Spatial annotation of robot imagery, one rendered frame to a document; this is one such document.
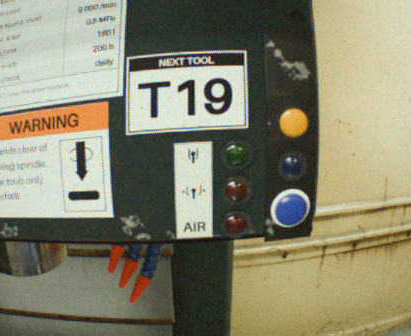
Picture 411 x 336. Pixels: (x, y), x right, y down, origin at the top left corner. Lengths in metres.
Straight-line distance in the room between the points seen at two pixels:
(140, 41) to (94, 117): 0.08
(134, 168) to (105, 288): 0.83
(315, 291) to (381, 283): 0.21
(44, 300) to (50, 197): 0.84
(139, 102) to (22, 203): 0.15
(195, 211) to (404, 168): 1.29
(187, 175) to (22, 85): 0.18
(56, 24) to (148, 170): 0.17
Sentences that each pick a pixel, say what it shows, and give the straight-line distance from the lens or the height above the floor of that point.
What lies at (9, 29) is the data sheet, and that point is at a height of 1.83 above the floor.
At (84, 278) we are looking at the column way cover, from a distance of 1.55.
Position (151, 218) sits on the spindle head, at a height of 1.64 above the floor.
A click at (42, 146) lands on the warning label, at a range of 0.75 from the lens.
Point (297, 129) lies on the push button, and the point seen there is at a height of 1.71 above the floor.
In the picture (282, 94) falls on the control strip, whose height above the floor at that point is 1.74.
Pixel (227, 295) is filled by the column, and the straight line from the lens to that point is 1.64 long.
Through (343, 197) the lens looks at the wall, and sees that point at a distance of 1.99.
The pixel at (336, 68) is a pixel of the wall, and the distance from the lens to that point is 1.87.
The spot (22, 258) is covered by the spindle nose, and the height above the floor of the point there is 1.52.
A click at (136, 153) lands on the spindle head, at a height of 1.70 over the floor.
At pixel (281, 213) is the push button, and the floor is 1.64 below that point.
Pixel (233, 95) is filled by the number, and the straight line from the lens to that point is 0.74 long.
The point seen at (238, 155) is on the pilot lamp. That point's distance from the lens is 0.75.
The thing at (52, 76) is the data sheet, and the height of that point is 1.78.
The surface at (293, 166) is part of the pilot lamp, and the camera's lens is 0.76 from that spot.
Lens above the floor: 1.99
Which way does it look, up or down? 24 degrees down
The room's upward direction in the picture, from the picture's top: 1 degrees counter-clockwise
